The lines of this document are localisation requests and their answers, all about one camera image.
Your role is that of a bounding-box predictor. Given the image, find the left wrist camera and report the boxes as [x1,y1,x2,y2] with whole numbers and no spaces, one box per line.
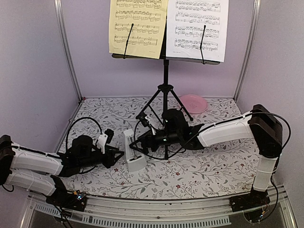
[96,129,114,154]

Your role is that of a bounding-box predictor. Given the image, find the yellow sheet music page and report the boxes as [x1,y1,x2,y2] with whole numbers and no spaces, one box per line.
[109,0,168,59]

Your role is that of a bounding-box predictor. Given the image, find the right aluminium corner post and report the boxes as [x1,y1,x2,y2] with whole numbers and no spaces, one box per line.
[233,0,261,103]

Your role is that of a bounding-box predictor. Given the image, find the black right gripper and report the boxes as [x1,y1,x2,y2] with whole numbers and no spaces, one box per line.
[129,129,181,155]

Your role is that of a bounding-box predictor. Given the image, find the white metronome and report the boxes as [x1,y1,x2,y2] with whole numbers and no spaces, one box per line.
[123,129,147,172]

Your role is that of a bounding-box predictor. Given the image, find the aluminium front rail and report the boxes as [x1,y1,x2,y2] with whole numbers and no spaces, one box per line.
[21,185,297,228]

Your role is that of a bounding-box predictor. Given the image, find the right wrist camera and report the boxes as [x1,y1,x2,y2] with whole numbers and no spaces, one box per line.
[135,112,156,135]

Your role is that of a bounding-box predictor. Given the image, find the floral patterned table cloth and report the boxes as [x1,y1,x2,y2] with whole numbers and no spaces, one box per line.
[60,97,259,200]

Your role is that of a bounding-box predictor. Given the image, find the white sheet music page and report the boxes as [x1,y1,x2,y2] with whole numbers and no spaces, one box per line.
[166,0,229,62]

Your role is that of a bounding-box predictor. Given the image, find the black perforated music stand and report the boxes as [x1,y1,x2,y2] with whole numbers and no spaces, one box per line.
[112,23,207,160]

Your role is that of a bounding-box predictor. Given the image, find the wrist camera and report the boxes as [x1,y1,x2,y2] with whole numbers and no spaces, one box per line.
[135,112,156,135]
[96,129,114,154]

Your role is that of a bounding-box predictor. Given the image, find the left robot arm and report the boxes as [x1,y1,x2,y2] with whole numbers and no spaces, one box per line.
[0,133,124,206]

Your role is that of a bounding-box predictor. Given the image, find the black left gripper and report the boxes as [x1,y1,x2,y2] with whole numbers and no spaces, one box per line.
[78,146,124,169]

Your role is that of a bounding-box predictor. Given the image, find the pink plastic plate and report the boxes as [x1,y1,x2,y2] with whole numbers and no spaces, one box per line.
[180,94,208,114]

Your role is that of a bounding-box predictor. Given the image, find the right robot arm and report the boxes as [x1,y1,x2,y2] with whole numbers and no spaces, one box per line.
[129,104,283,207]

